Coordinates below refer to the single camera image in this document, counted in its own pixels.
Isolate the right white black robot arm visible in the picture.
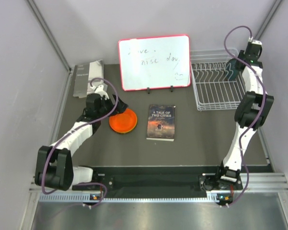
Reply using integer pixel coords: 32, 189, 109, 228
214, 41, 274, 190

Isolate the lime green plate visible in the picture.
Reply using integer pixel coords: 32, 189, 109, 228
114, 113, 137, 133

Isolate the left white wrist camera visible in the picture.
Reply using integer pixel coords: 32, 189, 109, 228
90, 83, 109, 100

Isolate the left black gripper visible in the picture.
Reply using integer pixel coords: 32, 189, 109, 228
97, 93, 128, 118

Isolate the A Tale of Two Cities book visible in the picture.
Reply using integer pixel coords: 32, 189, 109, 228
146, 104, 176, 141

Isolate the grey slotted cable duct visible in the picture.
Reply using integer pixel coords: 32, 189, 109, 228
39, 193, 233, 203

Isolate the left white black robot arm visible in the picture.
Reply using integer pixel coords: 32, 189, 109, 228
35, 93, 128, 195

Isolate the white wire dish rack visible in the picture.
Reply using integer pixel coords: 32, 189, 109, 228
190, 49, 245, 111

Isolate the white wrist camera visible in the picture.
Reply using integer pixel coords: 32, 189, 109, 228
90, 83, 109, 100
247, 36, 262, 50

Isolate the orange plate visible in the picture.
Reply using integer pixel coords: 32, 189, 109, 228
109, 108, 138, 134

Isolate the grey white manual booklet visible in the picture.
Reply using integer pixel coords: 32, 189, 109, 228
73, 59, 104, 98

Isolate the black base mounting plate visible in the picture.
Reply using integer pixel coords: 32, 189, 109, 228
72, 165, 243, 192

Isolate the dark teal plate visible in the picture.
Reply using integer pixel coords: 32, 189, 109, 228
225, 58, 244, 81

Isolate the red framed whiteboard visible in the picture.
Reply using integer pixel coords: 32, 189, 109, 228
118, 34, 191, 91

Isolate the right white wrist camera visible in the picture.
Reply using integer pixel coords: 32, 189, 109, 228
247, 36, 262, 50

